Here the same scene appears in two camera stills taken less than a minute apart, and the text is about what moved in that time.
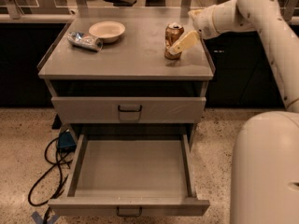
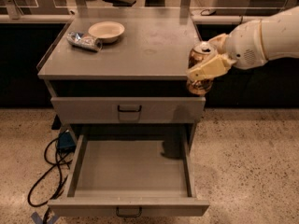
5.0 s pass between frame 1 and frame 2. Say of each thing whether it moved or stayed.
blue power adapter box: stayed
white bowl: stayed
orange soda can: moved
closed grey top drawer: stayed
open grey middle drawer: stayed
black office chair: stayed
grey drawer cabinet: stayed
